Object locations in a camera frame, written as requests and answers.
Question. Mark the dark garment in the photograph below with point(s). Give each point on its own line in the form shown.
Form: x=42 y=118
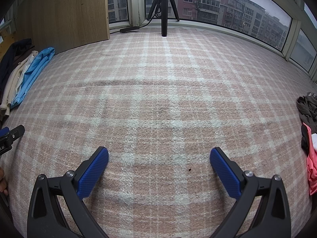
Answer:
x=10 y=54

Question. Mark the light blue garment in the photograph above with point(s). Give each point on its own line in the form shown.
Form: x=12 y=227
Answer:
x=32 y=74

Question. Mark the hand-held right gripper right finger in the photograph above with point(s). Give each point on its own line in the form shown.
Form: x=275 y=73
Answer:
x=224 y=171

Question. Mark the beige garment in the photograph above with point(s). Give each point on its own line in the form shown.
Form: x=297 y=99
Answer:
x=12 y=84

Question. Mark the white cloth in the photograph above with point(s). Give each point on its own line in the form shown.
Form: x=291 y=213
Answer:
x=314 y=141

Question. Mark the grey garment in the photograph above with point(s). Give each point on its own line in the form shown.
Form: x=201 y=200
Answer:
x=307 y=109

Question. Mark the white window frame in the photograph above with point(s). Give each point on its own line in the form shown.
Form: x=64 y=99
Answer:
x=135 y=2

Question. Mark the black tripod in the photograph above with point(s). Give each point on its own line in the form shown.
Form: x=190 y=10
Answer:
x=164 y=17

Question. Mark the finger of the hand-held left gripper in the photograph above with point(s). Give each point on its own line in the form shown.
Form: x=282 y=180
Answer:
x=16 y=131
x=4 y=130

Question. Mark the apartment buildings outside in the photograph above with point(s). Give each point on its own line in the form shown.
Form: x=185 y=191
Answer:
x=210 y=2

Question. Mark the person's left hand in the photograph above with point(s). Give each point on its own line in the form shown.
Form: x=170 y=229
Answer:
x=2 y=181

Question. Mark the black power adapter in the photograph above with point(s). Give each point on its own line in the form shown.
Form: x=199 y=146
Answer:
x=128 y=29

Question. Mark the pink garment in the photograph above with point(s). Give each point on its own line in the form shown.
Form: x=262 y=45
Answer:
x=312 y=168

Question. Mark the black garment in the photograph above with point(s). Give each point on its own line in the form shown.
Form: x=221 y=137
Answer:
x=305 y=136

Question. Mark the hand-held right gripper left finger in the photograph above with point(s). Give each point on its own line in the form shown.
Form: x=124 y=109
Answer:
x=95 y=168

